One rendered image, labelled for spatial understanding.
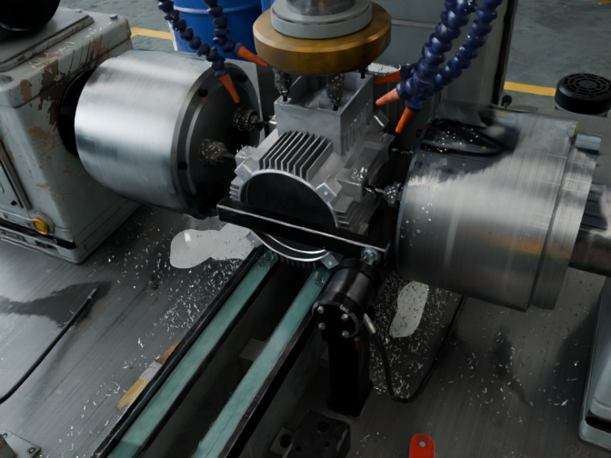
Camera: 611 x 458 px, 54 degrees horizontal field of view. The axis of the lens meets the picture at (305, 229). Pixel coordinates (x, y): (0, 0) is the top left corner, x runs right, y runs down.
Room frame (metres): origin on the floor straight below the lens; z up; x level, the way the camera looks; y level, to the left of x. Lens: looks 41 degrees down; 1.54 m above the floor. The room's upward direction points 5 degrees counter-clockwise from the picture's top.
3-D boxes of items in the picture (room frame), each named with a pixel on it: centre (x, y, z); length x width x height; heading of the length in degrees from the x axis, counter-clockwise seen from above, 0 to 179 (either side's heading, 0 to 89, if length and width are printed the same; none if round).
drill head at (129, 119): (0.88, 0.24, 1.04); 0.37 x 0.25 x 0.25; 61
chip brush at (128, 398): (0.57, 0.22, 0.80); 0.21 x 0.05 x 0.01; 147
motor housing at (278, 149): (0.73, -0.02, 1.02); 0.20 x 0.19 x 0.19; 151
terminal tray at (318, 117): (0.76, -0.04, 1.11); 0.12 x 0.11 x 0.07; 151
